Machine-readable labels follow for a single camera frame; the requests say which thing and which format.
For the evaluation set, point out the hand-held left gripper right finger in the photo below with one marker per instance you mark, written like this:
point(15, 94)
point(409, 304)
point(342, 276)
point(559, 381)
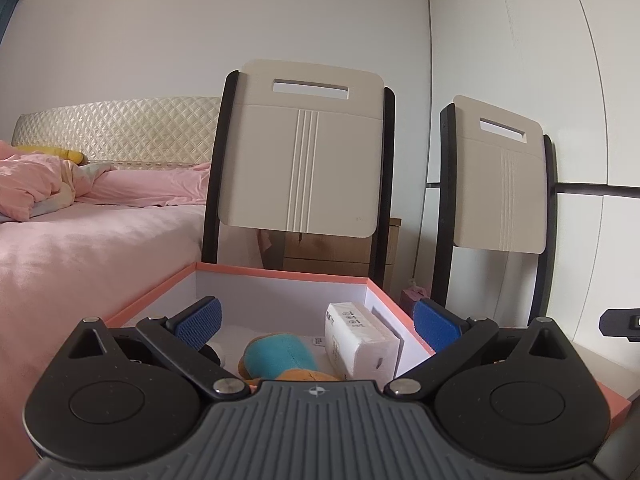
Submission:
point(437, 325)

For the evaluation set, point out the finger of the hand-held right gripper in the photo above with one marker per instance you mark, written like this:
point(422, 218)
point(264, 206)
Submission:
point(620, 324)

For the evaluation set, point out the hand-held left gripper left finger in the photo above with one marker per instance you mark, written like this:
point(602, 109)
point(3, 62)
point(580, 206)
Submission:
point(200, 321)

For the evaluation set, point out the white tissue pack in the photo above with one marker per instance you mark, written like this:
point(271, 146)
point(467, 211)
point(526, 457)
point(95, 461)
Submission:
point(360, 340)

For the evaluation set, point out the pink cardboard box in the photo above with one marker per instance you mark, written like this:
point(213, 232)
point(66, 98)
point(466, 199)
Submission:
point(280, 296)

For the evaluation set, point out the brown bear plush blue shirt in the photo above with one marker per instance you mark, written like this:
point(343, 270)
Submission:
point(280, 355)

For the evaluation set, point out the small pink object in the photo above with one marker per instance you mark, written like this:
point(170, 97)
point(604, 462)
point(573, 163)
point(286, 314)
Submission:
point(416, 297)

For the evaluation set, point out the pink box lid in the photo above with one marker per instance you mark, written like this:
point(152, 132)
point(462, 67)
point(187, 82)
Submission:
point(617, 407)

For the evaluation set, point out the bed with pink sheet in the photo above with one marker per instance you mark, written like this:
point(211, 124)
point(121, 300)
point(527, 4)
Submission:
point(100, 265)

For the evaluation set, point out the wooden nightstand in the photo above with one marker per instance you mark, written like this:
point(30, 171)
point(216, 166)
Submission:
point(325, 250)

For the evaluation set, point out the cream chair plain back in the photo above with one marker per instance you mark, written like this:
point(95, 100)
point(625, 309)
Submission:
point(300, 160)
point(500, 185)

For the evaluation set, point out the cream quilted headboard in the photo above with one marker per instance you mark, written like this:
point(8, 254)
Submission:
point(125, 130)

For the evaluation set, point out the pink crumpled blanket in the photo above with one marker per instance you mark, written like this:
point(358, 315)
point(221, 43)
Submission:
point(30, 185)

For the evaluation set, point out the yellow pillow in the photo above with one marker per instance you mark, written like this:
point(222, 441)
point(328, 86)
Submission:
point(55, 152)

